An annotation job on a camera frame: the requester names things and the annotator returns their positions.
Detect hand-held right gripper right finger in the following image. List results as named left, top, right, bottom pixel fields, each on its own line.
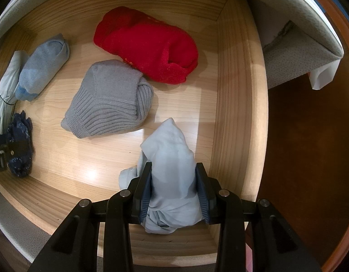
left=195, top=163, right=322, bottom=272

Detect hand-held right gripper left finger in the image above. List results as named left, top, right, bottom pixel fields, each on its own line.
left=27, top=161, right=153, bottom=272

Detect navy printed underwear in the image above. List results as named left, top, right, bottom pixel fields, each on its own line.
left=6, top=112, right=34, bottom=178

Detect light blue underwear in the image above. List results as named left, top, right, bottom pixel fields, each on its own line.
left=119, top=117, right=205, bottom=235

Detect wooden drawer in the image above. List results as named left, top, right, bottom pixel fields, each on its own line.
left=0, top=0, right=270, bottom=264

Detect red socks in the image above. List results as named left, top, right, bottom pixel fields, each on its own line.
left=94, top=6, right=199, bottom=85

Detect pale mint rolled garment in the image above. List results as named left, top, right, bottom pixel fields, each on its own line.
left=0, top=50, right=29, bottom=135

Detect blue rolled socks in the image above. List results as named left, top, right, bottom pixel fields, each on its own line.
left=14, top=33, right=71, bottom=102

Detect grey ribbed rolled socks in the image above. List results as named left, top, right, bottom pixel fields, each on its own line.
left=60, top=59, right=154, bottom=139

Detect white printed bag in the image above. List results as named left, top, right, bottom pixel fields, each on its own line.
left=310, top=58, right=340, bottom=91

